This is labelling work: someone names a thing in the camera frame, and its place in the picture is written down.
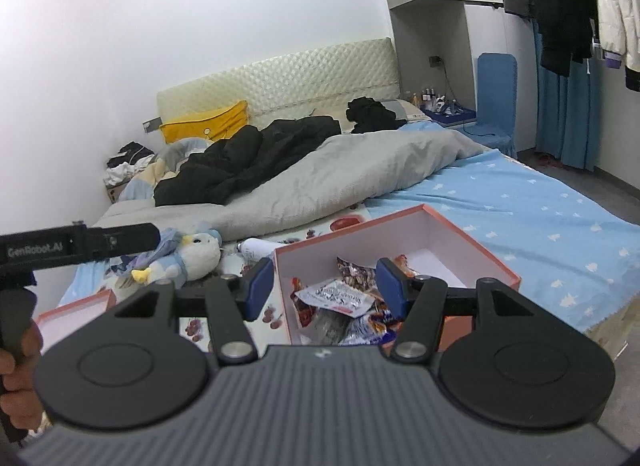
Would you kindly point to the purple brown snack packet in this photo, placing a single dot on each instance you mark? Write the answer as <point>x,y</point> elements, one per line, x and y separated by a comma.
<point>357,271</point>

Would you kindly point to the white puffer jacket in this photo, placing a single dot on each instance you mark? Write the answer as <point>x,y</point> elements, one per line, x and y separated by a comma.
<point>620,5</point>

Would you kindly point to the white bottle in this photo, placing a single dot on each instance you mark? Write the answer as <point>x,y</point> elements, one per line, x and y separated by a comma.
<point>260,250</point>

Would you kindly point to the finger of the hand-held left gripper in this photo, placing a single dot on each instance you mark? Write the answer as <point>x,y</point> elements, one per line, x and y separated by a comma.
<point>125,241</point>

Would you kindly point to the grey bracket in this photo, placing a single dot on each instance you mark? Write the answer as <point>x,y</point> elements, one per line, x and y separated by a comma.
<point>152,124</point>

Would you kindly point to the blue chair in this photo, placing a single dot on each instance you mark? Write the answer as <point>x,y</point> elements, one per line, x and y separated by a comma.
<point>495,95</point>

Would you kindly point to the plush duck toy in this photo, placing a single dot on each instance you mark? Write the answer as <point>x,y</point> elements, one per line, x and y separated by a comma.
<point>200,256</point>

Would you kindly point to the blue star print bedsheet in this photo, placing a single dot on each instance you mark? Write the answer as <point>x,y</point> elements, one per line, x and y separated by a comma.
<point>525,216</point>

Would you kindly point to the white printed snack packet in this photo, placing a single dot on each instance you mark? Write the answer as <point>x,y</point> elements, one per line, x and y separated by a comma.
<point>335,298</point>

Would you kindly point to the pink cardboard box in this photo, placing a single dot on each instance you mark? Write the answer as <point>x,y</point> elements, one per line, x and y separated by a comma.
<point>450,246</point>

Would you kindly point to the pink box lid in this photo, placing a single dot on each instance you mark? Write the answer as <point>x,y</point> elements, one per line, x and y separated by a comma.
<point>65,316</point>

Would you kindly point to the wall socket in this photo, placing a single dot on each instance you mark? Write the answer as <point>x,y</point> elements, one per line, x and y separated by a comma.
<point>436,61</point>

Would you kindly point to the yellow pillow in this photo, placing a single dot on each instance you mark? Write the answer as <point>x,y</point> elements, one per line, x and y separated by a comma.
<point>210,123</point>

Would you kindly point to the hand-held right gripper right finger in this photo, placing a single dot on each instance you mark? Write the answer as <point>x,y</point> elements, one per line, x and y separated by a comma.
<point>391,288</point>

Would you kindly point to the light blue cartoon blanket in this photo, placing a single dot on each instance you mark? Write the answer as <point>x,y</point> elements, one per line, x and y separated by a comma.
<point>145,175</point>

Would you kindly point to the grey duvet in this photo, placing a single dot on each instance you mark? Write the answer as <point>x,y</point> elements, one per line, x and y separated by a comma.
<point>350,180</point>

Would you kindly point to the black jacket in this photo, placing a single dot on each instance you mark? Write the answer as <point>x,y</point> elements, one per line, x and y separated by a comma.
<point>240,160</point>

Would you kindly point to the group of cosmetic bottles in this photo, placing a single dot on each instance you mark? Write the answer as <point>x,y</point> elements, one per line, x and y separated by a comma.
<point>430,99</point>

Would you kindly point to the black hanging coat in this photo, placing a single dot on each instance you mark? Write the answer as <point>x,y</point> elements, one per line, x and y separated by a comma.
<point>562,5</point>

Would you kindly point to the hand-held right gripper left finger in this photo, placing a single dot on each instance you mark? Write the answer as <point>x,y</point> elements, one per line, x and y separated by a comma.
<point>257,286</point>

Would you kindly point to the blue curtain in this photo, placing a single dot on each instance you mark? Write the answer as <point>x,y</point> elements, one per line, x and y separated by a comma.
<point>570,120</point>

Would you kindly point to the red snack packet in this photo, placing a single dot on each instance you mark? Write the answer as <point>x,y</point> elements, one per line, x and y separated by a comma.
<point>304,311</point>

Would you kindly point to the blue bedside table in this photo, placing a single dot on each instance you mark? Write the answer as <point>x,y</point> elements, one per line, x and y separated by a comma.
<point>450,116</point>

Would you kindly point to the person's left hand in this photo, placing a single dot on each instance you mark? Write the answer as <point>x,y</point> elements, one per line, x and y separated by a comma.
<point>22,386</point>

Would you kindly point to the clear grey snack packet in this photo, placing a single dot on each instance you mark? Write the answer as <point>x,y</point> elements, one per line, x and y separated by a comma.
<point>325,326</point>

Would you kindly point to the white pillow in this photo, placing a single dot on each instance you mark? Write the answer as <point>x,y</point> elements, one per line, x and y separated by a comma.
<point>412,111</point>

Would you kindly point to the blue white snack packet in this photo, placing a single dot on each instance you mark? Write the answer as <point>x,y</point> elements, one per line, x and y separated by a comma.
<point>365,331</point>

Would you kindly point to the red slippers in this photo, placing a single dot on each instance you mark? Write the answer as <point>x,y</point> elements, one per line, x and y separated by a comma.
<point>548,160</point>

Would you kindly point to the cream quilted headboard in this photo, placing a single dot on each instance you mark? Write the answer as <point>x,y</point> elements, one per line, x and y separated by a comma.
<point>300,75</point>

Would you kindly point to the black clothes bundle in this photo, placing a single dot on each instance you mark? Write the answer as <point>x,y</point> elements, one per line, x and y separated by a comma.
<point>372,115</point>

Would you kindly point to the pile of clothes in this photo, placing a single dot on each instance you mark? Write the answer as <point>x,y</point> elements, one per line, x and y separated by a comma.
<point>127,165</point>

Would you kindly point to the food print mat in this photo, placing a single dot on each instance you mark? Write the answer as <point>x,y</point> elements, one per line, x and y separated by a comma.
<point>325,233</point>

